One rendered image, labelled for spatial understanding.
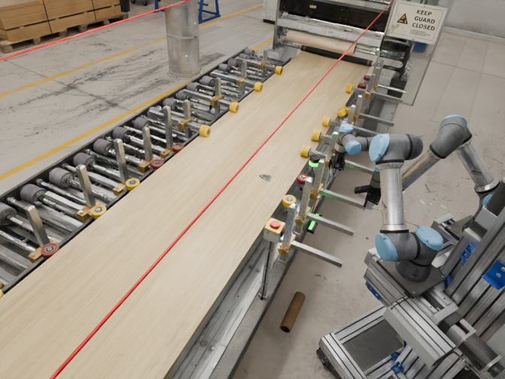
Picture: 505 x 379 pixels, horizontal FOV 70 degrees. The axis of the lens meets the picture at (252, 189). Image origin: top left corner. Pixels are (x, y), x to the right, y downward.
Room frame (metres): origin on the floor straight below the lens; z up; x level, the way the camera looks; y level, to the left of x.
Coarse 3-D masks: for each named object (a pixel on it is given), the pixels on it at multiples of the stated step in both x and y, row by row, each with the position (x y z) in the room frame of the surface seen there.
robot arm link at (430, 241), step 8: (416, 232) 1.09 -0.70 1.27; (424, 232) 1.09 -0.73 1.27; (432, 232) 1.10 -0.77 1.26; (416, 240) 1.05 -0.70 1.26; (424, 240) 1.05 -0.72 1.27; (432, 240) 1.05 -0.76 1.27; (440, 240) 1.06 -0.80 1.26; (424, 248) 1.03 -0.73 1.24; (432, 248) 1.03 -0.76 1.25; (440, 248) 1.05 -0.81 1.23; (416, 256) 1.01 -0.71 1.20; (424, 256) 1.02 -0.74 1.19; (432, 256) 1.03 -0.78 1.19; (424, 264) 1.03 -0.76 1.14
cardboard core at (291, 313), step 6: (300, 294) 1.56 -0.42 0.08; (294, 300) 1.51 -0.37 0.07; (300, 300) 1.51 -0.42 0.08; (294, 306) 1.45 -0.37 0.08; (300, 306) 1.47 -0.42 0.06; (288, 312) 1.41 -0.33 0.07; (294, 312) 1.41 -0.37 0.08; (288, 318) 1.36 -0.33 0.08; (294, 318) 1.37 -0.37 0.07; (282, 324) 1.31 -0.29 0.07; (288, 324) 1.31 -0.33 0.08; (282, 330) 1.30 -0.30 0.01; (288, 330) 1.30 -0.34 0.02
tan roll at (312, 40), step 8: (280, 32) 4.44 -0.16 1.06; (288, 32) 4.36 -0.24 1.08; (296, 32) 4.34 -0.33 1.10; (304, 32) 4.34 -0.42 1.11; (288, 40) 4.37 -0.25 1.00; (296, 40) 4.31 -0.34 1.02; (304, 40) 4.27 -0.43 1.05; (312, 40) 4.24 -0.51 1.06; (320, 40) 4.21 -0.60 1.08; (328, 40) 4.19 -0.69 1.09; (336, 40) 4.18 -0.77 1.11; (328, 48) 4.17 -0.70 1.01; (336, 48) 4.13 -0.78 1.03; (344, 48) 4.09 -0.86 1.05; (352, 48) 4.06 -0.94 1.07
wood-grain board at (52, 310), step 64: (320, 64) 3.96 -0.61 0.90; (256, 128) 2.45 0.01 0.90; (320, 128) 2.55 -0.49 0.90; (192, 192) 1.63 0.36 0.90; (256, 192) 1.69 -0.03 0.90; (64, 256) 1.07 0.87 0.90; (128, 256) 1.11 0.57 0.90; (192, 256) 1.14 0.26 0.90; (0, 320) 0.73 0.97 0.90; (64, 320) 0.75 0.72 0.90; (128, 320) 0.78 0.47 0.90; (192, 320) 0.81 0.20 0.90
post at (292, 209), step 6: (294, 204) 1.34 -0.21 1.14; (294, 210) 1.32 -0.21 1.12; (288, 216) 1.33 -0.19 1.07; (294, 216) 1.32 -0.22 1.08; (288, 222) 1.32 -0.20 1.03; (294, 222) 1.34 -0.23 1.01; (288, 228) 1.32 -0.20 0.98; (288, 234) 1.32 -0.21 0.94; (288, 240) 1.32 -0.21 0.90; (288, 246) 1.32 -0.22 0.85; (282, 258) 1.32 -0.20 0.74
